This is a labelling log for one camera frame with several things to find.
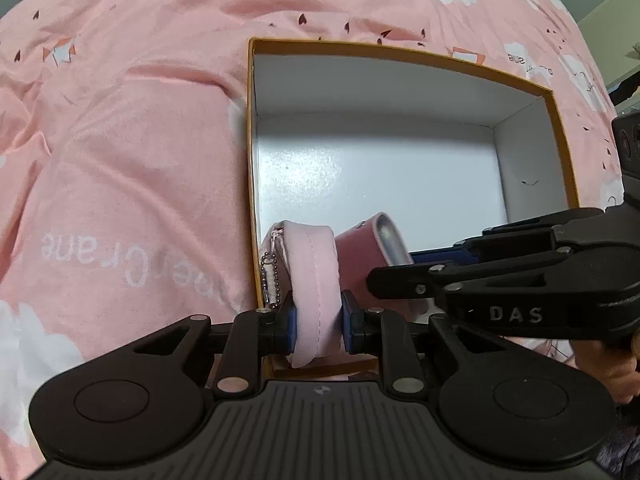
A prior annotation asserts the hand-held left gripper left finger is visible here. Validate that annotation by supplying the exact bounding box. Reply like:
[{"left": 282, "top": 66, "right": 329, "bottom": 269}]
[{"left": 129, "top": 308, "right": 299, "bottom": 397}]

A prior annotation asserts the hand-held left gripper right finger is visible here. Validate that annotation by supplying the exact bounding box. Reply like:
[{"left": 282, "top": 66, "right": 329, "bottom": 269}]
[{"left": 341, "top": 291, "right": 501, "bottom": 397}]

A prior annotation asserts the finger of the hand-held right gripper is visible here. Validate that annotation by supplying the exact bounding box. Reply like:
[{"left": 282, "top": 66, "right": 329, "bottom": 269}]
[
  {"left": 407, "top": 207, "right": 609, "bottom": 267},
  {"left": 366, "top": 244, "right": 607, "bottom": 307}
]

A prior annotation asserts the pink pouch with ball chain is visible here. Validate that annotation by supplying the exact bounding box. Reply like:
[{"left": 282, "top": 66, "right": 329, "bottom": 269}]
[{"left": 257, "top": 220, "right": 347, "bottom": 370}]

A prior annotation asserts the pink cylindrical gadget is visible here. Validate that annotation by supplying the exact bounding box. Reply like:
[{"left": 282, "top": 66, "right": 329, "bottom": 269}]
[{"left": 334, "top": 212, "right": 437, "bottom": 322}]

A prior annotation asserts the orange cardboard box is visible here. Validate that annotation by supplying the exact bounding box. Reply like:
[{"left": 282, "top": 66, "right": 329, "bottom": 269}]
[{"left": 246, "top": 36, "right": 581, "bottom": 380}]

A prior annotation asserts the person's right hand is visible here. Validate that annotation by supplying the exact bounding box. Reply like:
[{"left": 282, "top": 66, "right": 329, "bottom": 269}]
[{"left": 575, "top": 332, "right": 640, "bottom": 405}]

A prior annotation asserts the purple patterned clothing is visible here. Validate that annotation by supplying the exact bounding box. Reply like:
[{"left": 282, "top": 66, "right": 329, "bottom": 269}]
[{"left": 597, "top": 402, "right": 640, "bottom": 480}]

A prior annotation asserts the pink printed blanket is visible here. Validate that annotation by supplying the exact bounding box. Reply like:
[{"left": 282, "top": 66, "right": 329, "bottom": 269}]
[{"left": 0, "top": 0, "right": 628, "bottom": 463}]

